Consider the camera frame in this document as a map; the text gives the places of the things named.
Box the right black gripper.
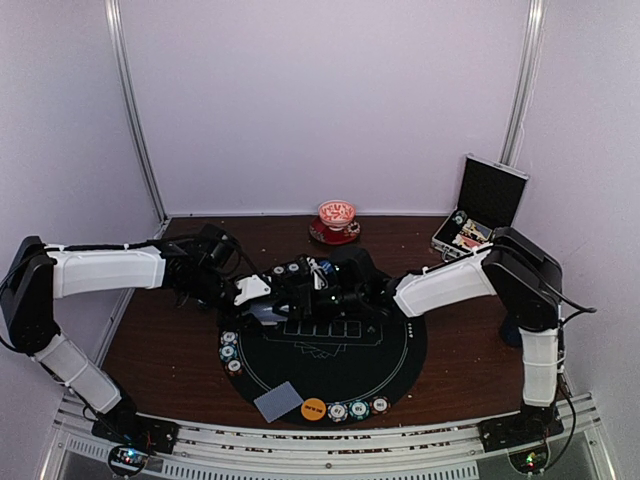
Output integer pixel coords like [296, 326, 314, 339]
[274, 282, 366, 324]

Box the blue small blind button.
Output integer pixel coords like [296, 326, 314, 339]
[318, 260, 336, 275]

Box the orange chip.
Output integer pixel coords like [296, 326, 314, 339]
[369, 396, 391, 415]
[271, 265, 286, 276]
[225, 358, 243, 377]

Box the grey card deck box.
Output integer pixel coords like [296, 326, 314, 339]
[248, 302, 287, 326]

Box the blue white chip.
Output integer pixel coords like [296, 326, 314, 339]
[326, 402, 349, 423]
[220, 331, 238, 345]

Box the orange big blind button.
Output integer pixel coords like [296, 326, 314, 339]
[300, 397, 327, 422]

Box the card dealt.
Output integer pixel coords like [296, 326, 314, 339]
[253, 381, 303, 423]

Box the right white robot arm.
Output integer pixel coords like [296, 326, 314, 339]
[276, 227, 563, 442]

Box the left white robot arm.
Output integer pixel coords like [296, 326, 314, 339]
[1, 224, 278, 444]

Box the red floral saucer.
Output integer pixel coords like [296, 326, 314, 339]
[309, 216, 361, 246]

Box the red patterned bowl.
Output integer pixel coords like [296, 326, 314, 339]
[318, 200, 356, 231]

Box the round black poker mat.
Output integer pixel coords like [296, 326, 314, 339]
[219, 306, 427, 425]

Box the red playing card deck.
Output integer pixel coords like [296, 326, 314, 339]
[453, 234, 482, 251]

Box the chip roll in case left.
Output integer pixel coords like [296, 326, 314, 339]
[451, 210, 468, 226]

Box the playing card deck in case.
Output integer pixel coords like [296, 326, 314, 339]
[463, 219, 492, 241]

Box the aluminium poker case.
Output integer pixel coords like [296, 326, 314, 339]
[431, 155, 529, 261]

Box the dark blue mug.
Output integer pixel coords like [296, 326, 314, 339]
[499, 315, 522, 348]

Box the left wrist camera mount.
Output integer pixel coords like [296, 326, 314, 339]
[234, 274, 271, 306]

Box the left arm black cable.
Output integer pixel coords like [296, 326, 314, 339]
[0, 234, 261, 351]

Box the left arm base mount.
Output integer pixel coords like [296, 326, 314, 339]
[84, 394, 179, 479]

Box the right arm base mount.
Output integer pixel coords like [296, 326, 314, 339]
[478, 401, 564, 476]

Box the left aluminium frame post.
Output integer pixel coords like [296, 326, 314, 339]
[105, 0, 168, 224]

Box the aluminium frame post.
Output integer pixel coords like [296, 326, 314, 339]
[105, 0, 168, 224]
[499, 0, 547, 167]

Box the right aluminium frame post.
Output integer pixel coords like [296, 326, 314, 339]
[499, 0, 547, 167]

